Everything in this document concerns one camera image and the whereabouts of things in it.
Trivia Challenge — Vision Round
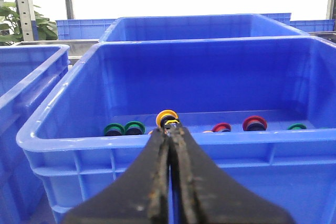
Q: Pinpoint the blue bin at far left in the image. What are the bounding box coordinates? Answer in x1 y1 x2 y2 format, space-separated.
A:
1 45 69 223

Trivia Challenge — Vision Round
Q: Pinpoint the red push button left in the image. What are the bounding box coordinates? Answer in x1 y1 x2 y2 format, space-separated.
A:
212 122 232 132

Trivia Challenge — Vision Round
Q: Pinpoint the distant blue crate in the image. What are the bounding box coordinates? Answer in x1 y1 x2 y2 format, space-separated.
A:
56 19 115 40
263 13 335 33

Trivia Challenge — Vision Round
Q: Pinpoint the blue bin with buttons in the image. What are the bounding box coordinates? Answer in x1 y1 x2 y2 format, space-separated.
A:
16 36 335 223

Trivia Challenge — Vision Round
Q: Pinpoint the red push button right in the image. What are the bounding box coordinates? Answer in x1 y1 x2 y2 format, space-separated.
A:
243 115 268 131

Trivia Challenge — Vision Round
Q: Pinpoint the green push button right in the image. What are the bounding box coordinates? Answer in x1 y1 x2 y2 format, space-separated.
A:
287 123 307 130

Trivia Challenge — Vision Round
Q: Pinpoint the green push button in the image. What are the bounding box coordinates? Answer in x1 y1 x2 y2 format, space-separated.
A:
287 123 307 130
124 121 145 135
103 123 125 136

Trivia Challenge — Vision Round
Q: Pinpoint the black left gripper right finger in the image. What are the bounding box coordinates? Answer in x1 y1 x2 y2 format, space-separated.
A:
170 127 294 223

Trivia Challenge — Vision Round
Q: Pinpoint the distant blue crate right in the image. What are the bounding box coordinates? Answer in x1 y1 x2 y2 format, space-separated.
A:
263 13 335 33

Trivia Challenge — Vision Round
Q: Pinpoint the green potted plant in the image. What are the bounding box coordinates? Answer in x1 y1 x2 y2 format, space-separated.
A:
1 2 58 46

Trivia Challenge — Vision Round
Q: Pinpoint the yellow push button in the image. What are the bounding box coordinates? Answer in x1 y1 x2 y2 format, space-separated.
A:
155 110 181 133

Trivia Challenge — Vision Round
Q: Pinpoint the distant blue crate left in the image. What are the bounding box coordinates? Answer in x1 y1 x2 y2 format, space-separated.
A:
56 19 115 40

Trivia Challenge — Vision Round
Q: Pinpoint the red push button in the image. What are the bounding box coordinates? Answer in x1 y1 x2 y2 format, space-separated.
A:
212 122 232 132
243 115 268 131

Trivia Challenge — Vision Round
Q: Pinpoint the green push button far left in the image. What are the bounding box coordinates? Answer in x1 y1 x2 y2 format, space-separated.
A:
103 123 125 136

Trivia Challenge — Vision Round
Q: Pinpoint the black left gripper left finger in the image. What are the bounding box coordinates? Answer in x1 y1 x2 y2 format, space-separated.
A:
62 129 169 223

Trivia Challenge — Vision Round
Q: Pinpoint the blue bin behind buttons bin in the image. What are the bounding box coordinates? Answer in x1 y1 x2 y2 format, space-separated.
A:
99 14 308 42

